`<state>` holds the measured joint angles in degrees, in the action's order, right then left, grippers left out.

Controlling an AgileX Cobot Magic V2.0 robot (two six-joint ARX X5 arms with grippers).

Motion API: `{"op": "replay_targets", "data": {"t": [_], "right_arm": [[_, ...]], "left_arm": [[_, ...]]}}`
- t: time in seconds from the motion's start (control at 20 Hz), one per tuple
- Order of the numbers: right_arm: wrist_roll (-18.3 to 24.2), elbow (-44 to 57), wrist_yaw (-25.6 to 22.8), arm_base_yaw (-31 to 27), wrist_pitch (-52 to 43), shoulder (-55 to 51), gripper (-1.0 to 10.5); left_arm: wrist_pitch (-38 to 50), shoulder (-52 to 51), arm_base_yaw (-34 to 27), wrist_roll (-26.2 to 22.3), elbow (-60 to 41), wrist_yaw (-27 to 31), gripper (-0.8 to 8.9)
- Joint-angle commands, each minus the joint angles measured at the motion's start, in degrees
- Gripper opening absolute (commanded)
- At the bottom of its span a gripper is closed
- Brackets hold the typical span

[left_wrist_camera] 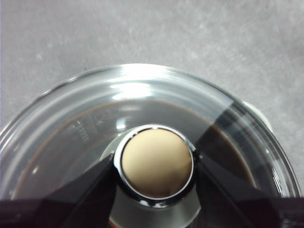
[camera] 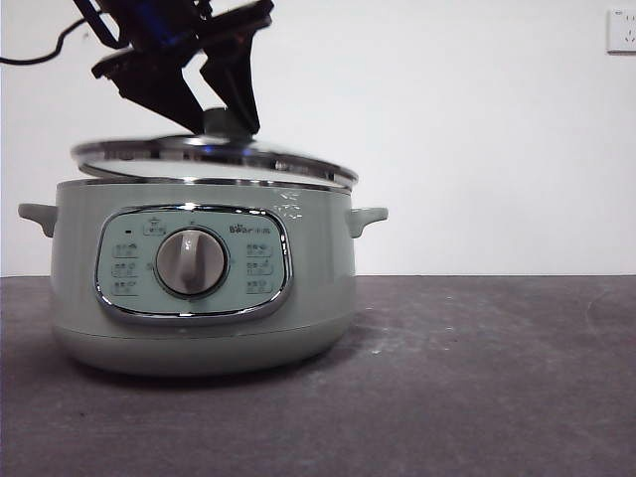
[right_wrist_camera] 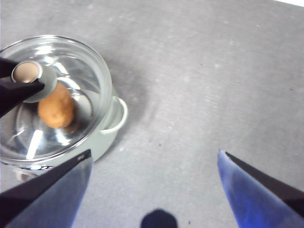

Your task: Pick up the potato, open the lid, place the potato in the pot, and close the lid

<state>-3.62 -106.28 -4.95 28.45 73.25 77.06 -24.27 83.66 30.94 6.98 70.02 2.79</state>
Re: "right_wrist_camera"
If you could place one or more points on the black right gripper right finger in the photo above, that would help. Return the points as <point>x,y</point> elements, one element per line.
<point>256,199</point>

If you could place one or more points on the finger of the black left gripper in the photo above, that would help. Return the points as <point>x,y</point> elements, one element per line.
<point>14,95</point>
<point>7,69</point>

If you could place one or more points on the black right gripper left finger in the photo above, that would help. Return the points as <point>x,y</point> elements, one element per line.
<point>52,197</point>

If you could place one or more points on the brown potato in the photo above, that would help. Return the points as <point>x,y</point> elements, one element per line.
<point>57,111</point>

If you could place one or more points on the glass lid with green knob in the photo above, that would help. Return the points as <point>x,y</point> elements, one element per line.
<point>71,61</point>

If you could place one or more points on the pale green electric pot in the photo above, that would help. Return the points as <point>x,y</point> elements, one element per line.
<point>104,145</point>

